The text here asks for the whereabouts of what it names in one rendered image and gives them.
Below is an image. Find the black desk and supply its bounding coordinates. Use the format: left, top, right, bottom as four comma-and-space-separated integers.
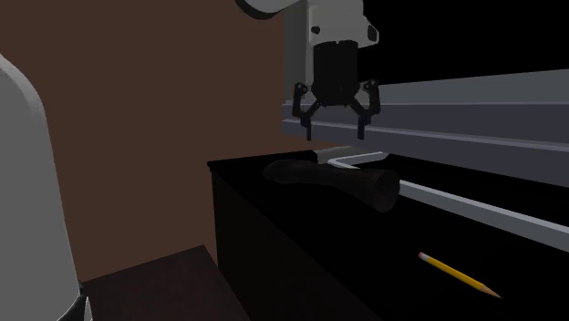
206, 148, 569, 321

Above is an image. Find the yellow pencil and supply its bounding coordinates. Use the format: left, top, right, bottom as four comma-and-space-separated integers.
418, 251, 503, 299

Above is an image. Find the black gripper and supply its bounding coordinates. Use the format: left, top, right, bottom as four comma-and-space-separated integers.
291, 40, 381, 142

